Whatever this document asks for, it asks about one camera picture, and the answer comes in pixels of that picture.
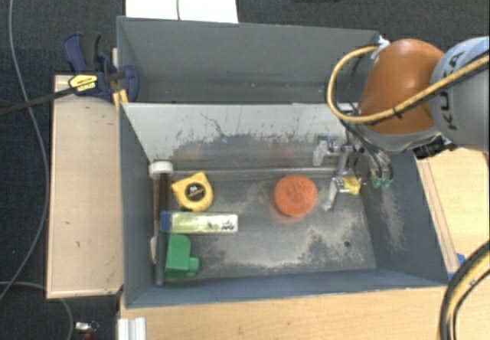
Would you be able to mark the pale wood board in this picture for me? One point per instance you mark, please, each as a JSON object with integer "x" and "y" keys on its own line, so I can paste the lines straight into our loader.
{"x": 84, "y": 197}

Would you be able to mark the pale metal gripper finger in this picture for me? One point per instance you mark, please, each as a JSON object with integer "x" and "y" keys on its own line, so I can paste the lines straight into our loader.
{"x": 334, "y": 193}
{"x": 324, "y": 147}

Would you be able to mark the grey metal bin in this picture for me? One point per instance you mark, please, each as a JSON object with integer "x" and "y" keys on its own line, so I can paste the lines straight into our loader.
{"x": 268, "y": 246}

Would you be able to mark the black cylinder on white bracket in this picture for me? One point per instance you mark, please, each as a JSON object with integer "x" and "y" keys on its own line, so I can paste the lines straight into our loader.
{"x": 434, "y": 149}

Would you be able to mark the green and white flat box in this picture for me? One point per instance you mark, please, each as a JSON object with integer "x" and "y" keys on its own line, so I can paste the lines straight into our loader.
{"x": 203, "y": 222}

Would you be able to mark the yellow tape measure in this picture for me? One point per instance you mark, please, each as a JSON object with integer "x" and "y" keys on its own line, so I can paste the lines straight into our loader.
{"x": 192, "y": 193}

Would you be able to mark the green toy block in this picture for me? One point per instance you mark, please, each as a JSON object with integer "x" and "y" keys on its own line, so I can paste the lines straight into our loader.
{"x": 178, "y": 256}

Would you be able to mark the dark tube with white cap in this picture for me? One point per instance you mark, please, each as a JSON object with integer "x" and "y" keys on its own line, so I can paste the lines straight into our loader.
{"x": 162, "y": 197}

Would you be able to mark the small yellow block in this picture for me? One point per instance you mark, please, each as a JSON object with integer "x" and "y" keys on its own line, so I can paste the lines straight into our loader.
{"x": 352, "y": 185}

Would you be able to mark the orange round sponge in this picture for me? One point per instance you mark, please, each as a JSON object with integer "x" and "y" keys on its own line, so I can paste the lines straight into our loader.
{"x": 295, "y": 196}

